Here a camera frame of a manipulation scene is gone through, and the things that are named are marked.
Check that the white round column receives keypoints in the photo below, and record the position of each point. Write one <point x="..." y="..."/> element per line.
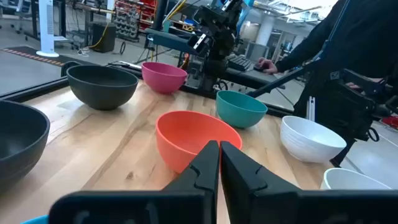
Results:
<point x="265" y="31"/>

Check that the person's hand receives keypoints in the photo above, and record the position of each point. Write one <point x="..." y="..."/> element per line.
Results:
<point x="267" y="66"/>

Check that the teal bowl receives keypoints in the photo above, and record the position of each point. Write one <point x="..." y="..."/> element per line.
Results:
<point x="236" y="116"/>

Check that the striped floor mat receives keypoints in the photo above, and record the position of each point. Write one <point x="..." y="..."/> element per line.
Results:
<point x="31" y="56"/>

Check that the light blue bowl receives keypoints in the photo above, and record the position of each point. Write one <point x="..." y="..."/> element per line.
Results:
<point x="35" y="220"/>

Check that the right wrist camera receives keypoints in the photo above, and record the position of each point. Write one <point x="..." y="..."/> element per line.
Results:
<point x="199" y="43"/>

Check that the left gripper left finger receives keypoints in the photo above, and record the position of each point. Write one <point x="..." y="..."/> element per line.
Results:
<point x="202" y="168"/>

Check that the black floor cabinet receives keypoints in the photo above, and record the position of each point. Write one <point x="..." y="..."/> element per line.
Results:
<point x="104" y="37"/>

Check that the orange bowl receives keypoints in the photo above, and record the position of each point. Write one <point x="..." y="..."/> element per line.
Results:
<point x="180" y="137"/>

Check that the white ribbed bowl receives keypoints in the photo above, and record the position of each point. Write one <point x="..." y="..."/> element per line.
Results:
<point x="348" y="180"/>
<point x="304" y="149"/>

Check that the black bowl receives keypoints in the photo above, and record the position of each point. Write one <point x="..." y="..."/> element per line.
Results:
<point x="21" y="140"/>
<point x="102" y="93"/>

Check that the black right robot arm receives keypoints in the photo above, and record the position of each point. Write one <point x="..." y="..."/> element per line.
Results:
<point x="214" y="71"/>

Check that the black bar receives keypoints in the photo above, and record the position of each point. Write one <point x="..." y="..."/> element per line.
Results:
<point x="280" y="81"/>

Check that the black keyboard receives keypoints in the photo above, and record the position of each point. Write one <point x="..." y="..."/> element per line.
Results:
<point x="239" y="62"/>

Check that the person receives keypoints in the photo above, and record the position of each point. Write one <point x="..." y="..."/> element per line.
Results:
<point x="357" y="37"/>

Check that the red parts shelf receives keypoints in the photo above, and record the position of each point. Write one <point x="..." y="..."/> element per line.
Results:
<point x="136" y="15"/>

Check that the white tower fan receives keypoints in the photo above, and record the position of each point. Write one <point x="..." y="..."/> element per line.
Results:
<point x="46" y="28"/>

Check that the black aluminium table frame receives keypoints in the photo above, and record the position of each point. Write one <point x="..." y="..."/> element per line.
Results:
<point x="31" y="91"/>

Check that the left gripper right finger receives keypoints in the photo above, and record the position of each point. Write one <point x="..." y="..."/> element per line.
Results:
<point x="239" y="174"/>

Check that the pink bowl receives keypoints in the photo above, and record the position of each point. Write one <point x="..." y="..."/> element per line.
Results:
<point x="161" y="82"/>

